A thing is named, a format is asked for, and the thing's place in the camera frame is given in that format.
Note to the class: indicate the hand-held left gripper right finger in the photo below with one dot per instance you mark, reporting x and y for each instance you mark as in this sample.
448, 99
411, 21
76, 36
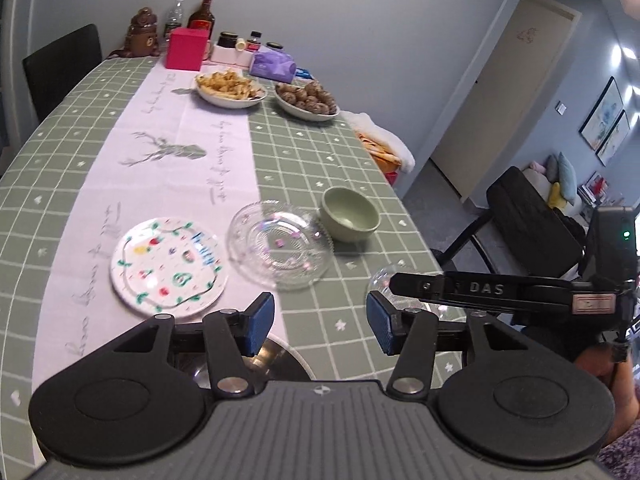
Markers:
380, 325

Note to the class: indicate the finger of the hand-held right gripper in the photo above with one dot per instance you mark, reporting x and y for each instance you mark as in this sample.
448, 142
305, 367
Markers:
475, 290

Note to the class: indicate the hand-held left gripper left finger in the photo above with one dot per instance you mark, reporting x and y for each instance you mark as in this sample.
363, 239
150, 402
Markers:
260, 322

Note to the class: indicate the orange steel-lined bowl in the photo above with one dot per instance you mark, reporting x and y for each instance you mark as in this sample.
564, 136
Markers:
280, 360

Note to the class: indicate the small clear glass bowl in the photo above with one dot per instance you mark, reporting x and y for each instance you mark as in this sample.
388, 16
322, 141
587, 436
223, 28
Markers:
385, 274

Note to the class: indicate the green ceramic bowl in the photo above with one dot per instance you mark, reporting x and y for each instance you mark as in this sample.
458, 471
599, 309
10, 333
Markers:
350, 215

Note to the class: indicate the person's right hand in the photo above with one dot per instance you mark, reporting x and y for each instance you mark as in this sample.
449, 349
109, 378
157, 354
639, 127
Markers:
595, 367

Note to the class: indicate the sofa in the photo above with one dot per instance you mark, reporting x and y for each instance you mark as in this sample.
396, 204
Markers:
575, 205

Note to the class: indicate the clear glass plate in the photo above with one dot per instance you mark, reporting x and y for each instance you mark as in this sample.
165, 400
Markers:
280, 245

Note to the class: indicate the yellow cushion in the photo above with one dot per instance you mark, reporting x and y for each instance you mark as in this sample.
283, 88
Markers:
554, 195

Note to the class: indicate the black chair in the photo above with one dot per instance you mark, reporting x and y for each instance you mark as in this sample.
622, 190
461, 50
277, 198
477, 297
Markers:
525, 210
62, 70

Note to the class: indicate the blue cushion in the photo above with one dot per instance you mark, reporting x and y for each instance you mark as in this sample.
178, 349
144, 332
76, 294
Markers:
567, 175

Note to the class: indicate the fruit-painted white plate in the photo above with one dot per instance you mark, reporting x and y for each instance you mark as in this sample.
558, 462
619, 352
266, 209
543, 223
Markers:
165, 260

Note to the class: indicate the green checked tablecloth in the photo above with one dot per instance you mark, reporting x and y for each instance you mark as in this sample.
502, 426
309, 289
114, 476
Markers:
325, 170

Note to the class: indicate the orange snack package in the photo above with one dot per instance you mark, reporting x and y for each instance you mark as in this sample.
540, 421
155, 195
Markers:
382, 152

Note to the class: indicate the white plastic bag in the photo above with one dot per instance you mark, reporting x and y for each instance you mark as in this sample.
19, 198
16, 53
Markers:
380, 127

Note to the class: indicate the purple patterned clothing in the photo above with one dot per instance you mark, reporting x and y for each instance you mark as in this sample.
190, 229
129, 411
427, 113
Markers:
622, 460

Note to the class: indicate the white door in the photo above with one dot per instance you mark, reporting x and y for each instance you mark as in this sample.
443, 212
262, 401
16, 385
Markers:
500, 85

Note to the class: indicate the white deer-print table runner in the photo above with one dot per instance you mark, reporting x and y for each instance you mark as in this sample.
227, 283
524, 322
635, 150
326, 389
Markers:
165, 125

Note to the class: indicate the white plate of brown balls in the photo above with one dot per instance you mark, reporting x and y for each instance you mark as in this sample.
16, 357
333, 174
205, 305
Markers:
305, 97

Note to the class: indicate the white plate of fries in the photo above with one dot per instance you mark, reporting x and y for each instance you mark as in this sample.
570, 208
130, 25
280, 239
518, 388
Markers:
230, 87

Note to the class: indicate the blue packet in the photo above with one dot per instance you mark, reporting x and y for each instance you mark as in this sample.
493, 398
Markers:
303, 73

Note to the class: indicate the purple tissue pack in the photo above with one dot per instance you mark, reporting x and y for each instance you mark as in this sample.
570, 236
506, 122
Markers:
272, 66

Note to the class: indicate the white condiment tray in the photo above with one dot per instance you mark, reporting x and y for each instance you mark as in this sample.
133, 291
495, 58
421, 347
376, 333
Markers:
227, 55

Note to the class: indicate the pink box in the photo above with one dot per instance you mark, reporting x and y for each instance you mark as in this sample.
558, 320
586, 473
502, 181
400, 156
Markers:
186, 50

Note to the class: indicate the small red-label jar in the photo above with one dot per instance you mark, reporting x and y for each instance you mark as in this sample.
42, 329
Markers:
255, 40

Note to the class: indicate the brown bear figure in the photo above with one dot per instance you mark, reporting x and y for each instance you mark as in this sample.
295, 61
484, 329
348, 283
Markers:
140, 35

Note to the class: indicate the brown liquor bottle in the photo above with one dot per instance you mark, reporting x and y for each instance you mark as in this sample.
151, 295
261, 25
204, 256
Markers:
201, 12

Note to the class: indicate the clear water bottle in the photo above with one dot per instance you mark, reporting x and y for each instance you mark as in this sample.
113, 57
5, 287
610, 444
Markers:
173, 17

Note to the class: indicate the framed wall picture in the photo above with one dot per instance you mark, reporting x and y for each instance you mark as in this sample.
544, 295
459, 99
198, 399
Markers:
602, 112
614, 137

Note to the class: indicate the wall light switch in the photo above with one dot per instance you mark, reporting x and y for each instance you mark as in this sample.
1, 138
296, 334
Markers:
561, 107

